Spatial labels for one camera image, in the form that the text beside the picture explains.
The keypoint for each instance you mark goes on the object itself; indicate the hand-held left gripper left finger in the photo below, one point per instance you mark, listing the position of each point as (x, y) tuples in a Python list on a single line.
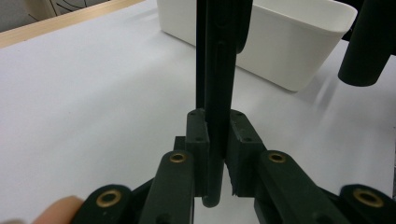
[(199, 155)]

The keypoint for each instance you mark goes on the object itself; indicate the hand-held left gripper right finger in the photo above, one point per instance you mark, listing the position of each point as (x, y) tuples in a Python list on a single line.
[(244, 161)]

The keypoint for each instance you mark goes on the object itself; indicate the black phone case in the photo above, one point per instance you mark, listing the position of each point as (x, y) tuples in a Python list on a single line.
[(219, 77)]

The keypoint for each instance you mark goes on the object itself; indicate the white plastic storage bin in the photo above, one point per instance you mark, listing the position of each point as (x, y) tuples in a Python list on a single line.
[(280, 46)]

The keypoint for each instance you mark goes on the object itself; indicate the white table cover sheet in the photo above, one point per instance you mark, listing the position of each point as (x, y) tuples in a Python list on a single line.
[(77, 93)]

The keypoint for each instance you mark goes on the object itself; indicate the beige wooden shelf unit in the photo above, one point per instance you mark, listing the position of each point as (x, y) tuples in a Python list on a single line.
[(37, 7)]

